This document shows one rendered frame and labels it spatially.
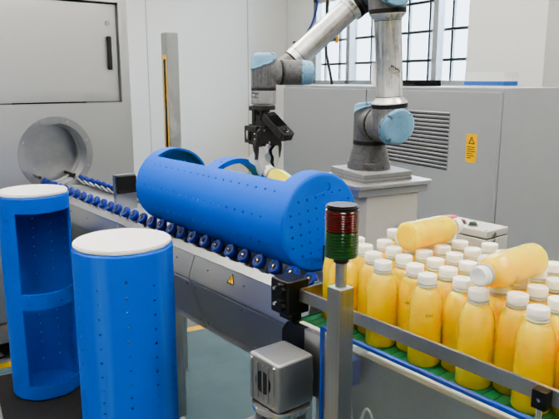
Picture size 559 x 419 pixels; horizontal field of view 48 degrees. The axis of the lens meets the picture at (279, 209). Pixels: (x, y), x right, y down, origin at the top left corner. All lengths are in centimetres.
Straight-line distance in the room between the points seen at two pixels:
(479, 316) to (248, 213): 79
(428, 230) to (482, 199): 179
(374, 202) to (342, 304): 94
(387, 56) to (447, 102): 144
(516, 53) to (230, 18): 365
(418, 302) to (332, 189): 56
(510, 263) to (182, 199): 118
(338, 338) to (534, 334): 35
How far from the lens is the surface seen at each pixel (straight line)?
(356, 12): 213
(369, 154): 217
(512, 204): 334
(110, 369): 185
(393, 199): 215
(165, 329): 185
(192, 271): 213
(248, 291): 188
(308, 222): 174
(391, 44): 203
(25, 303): 280
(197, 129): 702
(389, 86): 204
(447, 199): 347
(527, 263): 130
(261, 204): 175
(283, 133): 183
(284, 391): 148
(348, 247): 116
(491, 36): 459
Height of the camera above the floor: 149
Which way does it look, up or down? 12 degrees down
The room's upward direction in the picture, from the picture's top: straight up
